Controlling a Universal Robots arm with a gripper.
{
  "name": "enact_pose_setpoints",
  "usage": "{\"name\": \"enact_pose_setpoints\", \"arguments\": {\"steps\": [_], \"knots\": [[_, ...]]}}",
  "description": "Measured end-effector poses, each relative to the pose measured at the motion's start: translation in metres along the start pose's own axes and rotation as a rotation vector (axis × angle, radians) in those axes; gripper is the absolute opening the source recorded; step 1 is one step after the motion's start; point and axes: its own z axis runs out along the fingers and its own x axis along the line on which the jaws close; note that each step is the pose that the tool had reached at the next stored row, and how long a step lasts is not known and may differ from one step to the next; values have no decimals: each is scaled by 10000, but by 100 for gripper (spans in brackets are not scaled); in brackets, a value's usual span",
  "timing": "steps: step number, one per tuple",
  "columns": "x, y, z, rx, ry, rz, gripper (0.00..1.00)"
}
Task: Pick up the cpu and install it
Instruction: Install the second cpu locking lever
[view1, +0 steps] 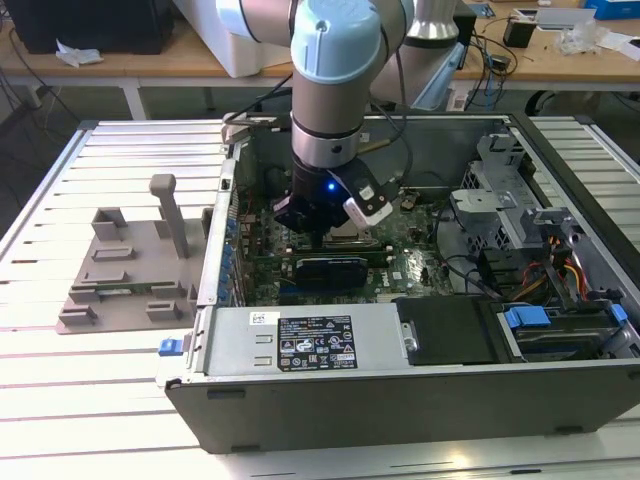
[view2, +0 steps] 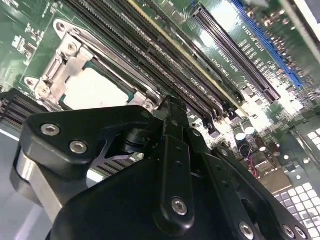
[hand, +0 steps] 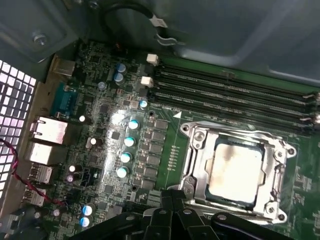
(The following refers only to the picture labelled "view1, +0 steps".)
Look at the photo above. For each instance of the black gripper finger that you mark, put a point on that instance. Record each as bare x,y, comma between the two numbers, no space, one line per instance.
292,215

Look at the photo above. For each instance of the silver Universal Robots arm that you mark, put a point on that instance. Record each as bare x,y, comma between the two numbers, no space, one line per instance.
330,45

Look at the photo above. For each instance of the black RAM slot bank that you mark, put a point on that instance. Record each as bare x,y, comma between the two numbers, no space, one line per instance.
350,250

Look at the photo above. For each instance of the black graphics card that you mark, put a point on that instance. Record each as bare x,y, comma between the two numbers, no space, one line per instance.
330,274

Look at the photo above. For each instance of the white black sticker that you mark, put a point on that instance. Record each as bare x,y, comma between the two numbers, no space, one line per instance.
366,137

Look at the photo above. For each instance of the round coin battery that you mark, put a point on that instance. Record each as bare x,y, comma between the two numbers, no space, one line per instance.
407,202

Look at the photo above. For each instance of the green motherboard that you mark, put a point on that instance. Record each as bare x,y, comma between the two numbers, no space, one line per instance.
415,260

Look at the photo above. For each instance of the silver power supply unit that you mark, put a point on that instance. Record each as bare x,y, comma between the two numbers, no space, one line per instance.
235,350

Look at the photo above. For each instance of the white label tag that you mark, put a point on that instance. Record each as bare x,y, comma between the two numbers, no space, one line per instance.
460,101

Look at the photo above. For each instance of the green RAM stick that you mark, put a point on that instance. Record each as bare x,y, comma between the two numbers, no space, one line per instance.
137,288

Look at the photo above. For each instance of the grey parts rack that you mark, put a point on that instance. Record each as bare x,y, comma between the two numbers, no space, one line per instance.
145,310

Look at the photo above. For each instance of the blue case latch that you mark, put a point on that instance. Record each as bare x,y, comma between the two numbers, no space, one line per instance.
169,347

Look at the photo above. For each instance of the black plastic shroud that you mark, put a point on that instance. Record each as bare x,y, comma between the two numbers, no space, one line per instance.
450,330

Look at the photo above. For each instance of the grey metal drive cage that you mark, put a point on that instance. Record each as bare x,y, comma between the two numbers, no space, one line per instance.
500,150

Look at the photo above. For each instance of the black connector block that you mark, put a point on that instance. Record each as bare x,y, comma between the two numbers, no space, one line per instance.
497,270

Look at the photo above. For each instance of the large white box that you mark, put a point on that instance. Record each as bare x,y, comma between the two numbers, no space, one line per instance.
200,40

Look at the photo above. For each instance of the tall black box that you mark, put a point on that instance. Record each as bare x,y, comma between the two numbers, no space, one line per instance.
467,35

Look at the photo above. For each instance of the grey metal disk bay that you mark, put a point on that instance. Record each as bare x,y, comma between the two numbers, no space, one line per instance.
545,220

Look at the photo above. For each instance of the small black power adapter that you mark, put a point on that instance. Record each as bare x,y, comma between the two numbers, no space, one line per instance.
500,62

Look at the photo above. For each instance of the open grey PC case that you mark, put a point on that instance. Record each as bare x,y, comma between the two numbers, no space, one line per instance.
400,415

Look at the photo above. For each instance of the blue disk carrier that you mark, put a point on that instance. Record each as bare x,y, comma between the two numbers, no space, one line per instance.
525,317

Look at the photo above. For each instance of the small blue paper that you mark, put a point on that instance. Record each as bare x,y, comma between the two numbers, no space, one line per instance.
484,9

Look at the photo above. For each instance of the small black box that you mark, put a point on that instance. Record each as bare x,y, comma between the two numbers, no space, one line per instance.
517,34

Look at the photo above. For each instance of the crumpled white tissue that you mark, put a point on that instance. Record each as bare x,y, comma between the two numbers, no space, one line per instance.
75,55

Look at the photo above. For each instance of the large black box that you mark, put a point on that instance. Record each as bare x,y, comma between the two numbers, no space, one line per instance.
100,25

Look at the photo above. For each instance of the black hard disk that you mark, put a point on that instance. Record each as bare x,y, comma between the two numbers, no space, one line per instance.
560,342

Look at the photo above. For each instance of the flat grey device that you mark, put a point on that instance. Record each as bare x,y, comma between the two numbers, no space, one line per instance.
565,19

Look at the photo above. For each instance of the clear plastic bags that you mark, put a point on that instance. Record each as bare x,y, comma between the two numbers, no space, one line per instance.
582,40

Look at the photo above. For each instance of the small blue plastic clip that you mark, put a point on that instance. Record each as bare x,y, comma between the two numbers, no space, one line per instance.
619,315

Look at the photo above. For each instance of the white paper sheet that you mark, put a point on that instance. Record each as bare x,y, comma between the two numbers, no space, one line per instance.
622,45

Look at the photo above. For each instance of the blue cardboard box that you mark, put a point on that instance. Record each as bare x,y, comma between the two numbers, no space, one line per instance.
615,9

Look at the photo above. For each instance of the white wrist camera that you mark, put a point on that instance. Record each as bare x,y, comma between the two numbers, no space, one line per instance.
367,210

